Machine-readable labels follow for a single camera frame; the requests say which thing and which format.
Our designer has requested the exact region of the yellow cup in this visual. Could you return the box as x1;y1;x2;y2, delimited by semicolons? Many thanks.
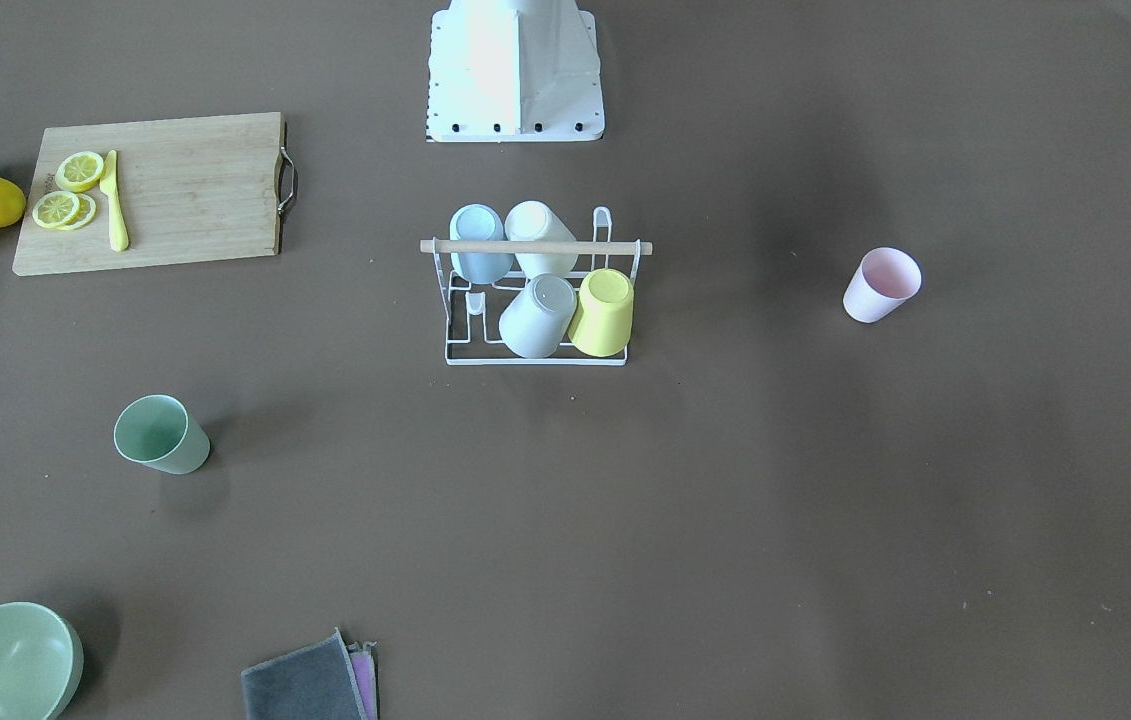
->
568;268;634;357

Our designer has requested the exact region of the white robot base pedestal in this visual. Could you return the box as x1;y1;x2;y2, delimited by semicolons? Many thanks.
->
425;1;606;144

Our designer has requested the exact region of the grey cup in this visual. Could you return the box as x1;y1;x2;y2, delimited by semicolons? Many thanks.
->
498;274;577;359

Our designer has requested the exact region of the grey cloth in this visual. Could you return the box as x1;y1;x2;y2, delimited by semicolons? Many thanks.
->
241;632;364;719

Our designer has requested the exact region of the cream white cup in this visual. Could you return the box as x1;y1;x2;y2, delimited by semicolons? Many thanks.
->
504;200;578;279

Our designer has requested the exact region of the light blue cup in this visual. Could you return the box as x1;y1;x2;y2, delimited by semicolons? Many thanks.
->
450;203;515;284

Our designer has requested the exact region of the bamboo cutting board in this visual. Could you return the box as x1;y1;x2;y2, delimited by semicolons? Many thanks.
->
12;111;296;275

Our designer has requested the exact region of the yellow plastic knife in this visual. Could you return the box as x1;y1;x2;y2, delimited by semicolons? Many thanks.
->
100;149;130;252

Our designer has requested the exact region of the lemon slice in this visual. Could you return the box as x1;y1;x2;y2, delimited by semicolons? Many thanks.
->
31;190;83;229
53;151;105;193
57;193;98;231

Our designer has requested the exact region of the green cup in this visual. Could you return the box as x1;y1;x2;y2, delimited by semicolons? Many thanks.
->
113;394;210;475

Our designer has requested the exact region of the pink cup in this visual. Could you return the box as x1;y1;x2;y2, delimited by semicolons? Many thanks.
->
841;248;923;323

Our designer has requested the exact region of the pink cloth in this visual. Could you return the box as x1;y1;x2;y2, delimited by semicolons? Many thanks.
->
346;641;379;720

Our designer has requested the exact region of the green bowl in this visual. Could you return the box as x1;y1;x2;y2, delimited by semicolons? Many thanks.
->
0;601;84;719

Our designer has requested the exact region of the white wire cup holder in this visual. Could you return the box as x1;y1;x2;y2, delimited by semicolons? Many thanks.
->
418;208;653;366

